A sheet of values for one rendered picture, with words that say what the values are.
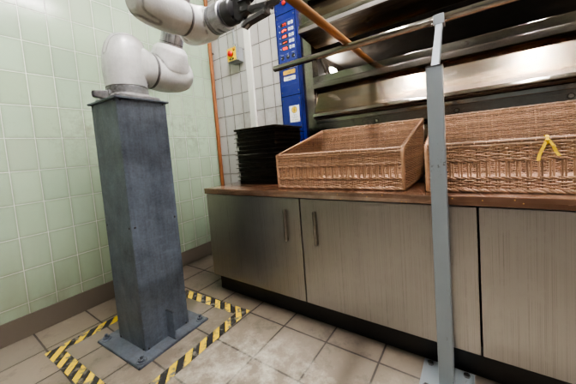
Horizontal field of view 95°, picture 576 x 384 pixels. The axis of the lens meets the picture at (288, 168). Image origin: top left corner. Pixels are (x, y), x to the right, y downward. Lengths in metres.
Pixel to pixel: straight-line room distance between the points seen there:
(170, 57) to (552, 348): 1.62
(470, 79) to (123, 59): 1.45
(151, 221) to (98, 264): 0.68
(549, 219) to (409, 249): 0.36
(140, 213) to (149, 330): 0.47
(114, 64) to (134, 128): 0.25
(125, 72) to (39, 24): 0.68
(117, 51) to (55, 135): 0.63
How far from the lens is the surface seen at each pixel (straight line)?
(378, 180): 1.01
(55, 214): 1.74
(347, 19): 1.55
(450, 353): 1.06
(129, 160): 1.17
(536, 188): 0.98
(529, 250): 0.97
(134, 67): 1.28
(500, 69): 1.48
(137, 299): 1.29
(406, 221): 0.96
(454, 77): 1.48
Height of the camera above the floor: 0.75
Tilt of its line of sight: 4 degrees down
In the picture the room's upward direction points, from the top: 4 degrees counter-clockwise
